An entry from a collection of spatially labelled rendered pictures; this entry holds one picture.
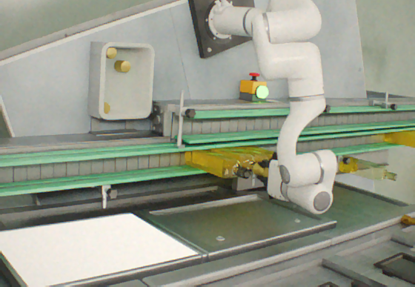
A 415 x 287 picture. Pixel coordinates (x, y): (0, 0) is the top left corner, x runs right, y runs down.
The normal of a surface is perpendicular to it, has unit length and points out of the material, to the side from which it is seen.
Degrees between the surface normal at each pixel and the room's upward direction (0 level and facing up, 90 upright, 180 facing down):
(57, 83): 0
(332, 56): 0
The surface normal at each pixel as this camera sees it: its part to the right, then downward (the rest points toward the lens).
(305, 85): -0.18, 0.13
